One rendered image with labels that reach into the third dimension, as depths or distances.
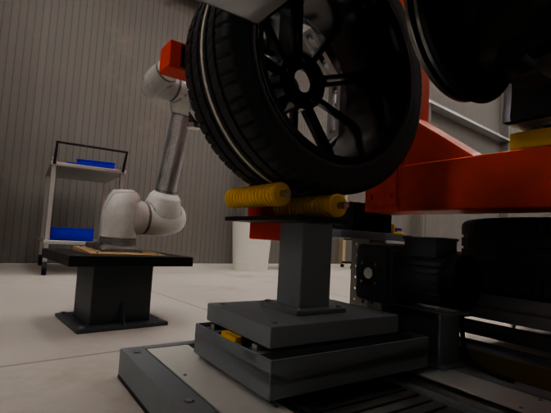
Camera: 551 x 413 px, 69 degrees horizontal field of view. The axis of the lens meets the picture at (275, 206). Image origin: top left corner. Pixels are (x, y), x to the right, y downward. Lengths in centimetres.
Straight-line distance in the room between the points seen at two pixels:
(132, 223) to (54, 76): 349
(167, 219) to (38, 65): 350
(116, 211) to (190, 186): 371
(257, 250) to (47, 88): 289
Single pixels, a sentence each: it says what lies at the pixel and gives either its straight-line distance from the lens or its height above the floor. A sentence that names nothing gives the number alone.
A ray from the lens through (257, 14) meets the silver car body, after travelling 67.
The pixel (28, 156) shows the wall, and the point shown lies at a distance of 496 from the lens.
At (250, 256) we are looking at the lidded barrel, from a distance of 476.
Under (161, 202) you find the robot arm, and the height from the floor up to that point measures 54.
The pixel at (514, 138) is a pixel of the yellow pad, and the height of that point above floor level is 71.
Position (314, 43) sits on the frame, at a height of 106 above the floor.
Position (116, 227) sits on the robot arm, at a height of 41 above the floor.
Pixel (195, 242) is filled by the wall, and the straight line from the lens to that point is 556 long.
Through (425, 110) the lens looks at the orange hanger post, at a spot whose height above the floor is 91.
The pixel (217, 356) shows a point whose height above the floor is 12.
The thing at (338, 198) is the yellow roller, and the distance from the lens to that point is 98.
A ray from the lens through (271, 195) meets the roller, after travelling 95.
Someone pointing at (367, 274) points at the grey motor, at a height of 31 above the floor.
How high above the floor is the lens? 41
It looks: 4 degrees up
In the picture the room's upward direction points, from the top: 3 degrees clockwise
